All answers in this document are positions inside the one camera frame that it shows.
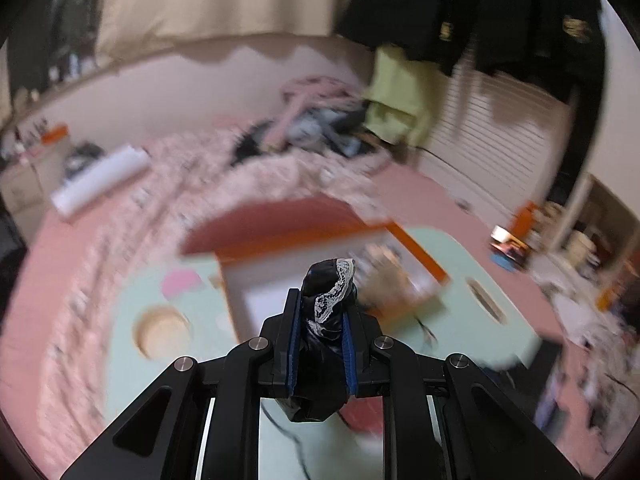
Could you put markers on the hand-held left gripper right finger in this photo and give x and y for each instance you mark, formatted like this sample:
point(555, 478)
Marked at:
point(350, 355)

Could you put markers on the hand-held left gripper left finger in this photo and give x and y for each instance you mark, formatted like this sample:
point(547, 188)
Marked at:
point(292, 340)

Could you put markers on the black lace garment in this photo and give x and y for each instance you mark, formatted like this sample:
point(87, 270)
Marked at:
point(320, 275)

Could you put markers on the orange cardboard box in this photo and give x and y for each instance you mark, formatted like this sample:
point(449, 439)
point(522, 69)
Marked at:
point(300, 240)

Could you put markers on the red cushion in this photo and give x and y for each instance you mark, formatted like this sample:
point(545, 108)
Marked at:
point(260, 225)

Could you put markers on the mint green lap table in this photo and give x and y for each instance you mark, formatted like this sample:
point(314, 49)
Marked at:
point(465, 255)

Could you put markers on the pink floral blanket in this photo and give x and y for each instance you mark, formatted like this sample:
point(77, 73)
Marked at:
point(200, 175)

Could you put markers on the pile of clothes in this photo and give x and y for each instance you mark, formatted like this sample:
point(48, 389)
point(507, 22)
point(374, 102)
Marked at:
point(310, 120)

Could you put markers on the orange bottle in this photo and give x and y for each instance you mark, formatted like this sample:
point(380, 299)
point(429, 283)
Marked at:
point(525, 220)

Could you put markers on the white paper roll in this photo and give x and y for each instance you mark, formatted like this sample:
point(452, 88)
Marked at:
point(100, 180)

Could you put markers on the pink bed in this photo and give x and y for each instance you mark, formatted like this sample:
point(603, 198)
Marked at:
point(55, 245)

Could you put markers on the yellow-green hanging garment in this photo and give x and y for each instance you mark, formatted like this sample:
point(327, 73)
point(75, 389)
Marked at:
point(395, 95)

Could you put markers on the white slatted panel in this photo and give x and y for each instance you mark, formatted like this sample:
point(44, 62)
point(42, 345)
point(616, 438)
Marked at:
point(500, 135)

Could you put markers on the black silver bag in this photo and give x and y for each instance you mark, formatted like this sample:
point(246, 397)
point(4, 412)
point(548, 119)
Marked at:
point(82, 157)

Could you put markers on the white shelf unit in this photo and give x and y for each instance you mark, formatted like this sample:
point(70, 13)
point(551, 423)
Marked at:
point(595, 220)

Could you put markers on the white drawer cabinet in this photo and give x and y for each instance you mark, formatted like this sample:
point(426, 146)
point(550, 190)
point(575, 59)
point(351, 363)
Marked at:
point(25, 180)

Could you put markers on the small orange box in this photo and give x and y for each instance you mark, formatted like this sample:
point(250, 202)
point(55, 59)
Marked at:
point(55, 135)

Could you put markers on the black hanging jacket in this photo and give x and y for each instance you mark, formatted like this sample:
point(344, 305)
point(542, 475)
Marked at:
point(540, 10)
point(400, 0)

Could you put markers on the dark window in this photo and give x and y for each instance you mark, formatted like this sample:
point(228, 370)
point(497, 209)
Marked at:
point(60, 10)

